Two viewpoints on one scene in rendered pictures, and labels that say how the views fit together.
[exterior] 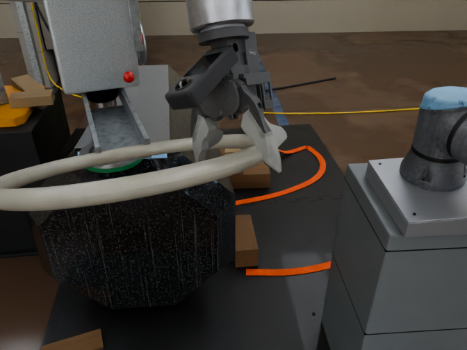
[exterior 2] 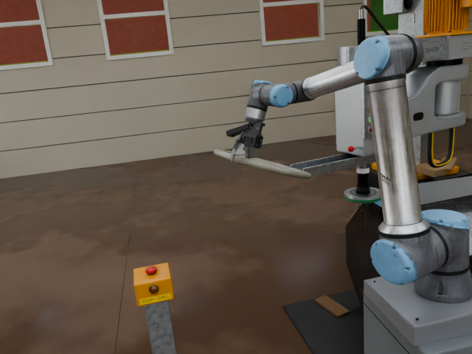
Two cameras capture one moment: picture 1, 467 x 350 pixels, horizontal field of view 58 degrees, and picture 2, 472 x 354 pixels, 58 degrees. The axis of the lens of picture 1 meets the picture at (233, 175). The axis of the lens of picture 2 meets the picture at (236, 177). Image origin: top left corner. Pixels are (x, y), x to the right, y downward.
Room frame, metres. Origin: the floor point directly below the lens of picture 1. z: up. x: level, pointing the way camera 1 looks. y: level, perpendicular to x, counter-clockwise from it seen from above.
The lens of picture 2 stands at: (0.32, -1.82, 1.74)
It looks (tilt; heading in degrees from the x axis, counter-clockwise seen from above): 16 degrees down; 85
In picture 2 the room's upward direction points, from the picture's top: 5 degrees counter-clockwise
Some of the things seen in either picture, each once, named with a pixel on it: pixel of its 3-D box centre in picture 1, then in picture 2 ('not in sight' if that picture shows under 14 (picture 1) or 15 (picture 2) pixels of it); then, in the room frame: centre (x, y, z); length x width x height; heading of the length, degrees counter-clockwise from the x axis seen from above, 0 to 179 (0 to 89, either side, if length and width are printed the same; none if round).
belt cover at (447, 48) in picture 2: not in sight; (408, 55); (1.59, 0.54, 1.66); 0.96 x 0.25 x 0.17; 21
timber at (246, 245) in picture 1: (243, 239); not in sight; (1.78, -0.05, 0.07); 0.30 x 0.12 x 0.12; 6
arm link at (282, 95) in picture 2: not in sight; (277, 95); (0.69, -0.07, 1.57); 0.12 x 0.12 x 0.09; 23
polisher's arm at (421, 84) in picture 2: not in sight; (414, 109); (1.63, 0.54, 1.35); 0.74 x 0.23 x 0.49; 21
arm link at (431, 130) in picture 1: (448, 121); (441, 238); (1.10, -0.61, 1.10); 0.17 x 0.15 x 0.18; 23
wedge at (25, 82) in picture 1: (28, 84); (447, 163); (2.23, 1.14, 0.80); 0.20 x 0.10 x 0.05; 47
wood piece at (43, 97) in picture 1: (32, 98); (429, 170); (2.03, 1.03, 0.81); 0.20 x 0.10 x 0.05; 105
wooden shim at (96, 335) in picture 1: (72, 347); (331, 305); (1.14, 0.69, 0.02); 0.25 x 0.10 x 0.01; 111
